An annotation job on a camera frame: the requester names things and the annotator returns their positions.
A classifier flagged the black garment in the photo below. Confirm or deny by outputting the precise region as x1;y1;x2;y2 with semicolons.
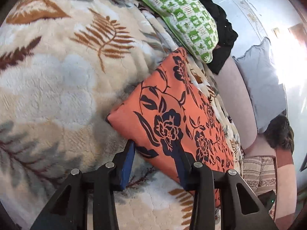
191;0;239;75

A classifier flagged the leaf print fleece blanket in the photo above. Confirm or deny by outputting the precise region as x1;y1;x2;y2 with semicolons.
0;0;243;230

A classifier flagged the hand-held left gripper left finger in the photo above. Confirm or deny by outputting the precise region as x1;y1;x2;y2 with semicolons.
30;140;136;230

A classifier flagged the pink quilted sofa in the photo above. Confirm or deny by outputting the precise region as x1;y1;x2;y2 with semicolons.
213;56;298;226

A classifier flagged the orange floral shirt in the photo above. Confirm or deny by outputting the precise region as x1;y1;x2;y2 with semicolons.
106;47;235;208

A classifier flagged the small striped floral cushion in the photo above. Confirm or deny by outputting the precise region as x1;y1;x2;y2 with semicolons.
242;155;277;196

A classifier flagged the light blue pillow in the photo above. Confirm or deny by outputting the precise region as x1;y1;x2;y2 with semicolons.
232;37;287;133

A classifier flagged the framed wall plaque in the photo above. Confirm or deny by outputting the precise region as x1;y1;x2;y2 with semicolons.
289;23;307;42

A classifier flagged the green checked pillow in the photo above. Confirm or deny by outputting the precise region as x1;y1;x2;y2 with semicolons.
115;0;219;64

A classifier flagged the dark furry cloth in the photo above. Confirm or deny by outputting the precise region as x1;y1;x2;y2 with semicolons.
264;115;295;150

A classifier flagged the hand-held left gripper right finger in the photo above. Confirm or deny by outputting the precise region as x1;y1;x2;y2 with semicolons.
171;140;280;230

